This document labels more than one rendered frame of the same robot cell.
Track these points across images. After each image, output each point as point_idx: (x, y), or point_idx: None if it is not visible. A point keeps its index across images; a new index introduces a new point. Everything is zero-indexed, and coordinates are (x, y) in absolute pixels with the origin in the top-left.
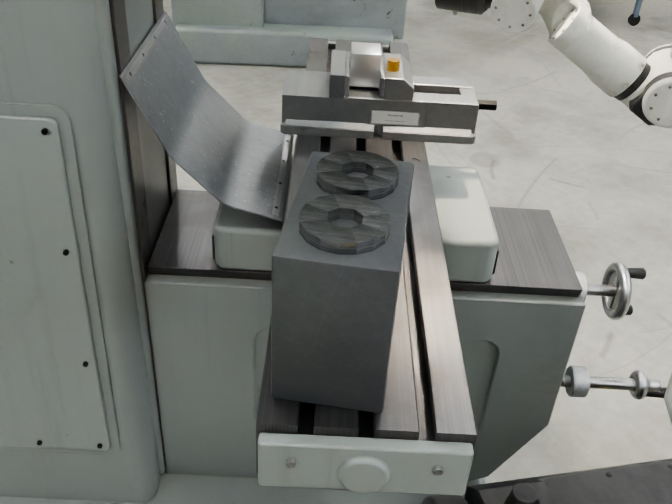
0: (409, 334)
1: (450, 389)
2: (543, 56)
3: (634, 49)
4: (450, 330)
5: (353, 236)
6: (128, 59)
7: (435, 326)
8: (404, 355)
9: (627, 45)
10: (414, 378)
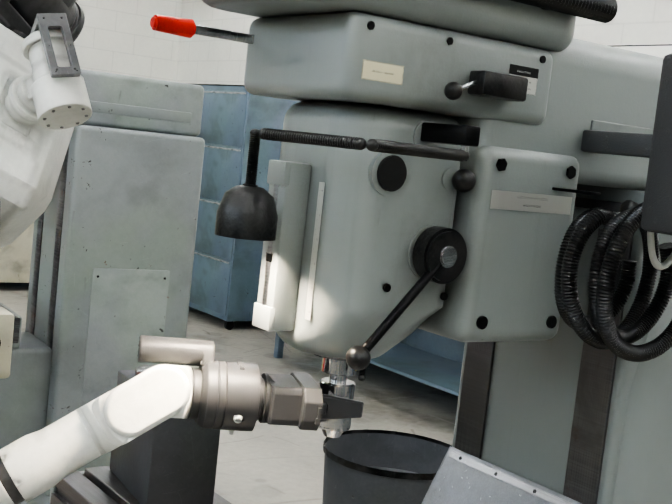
0: (119, 495)
1: (77, 480)
2: None
3: (16, 441)
4: (94, 500)
5: (148, 366)
6: (473, 452)
7: (105, 500)
8: (114, 487)
9: (26, 435)
10: (101, 482)
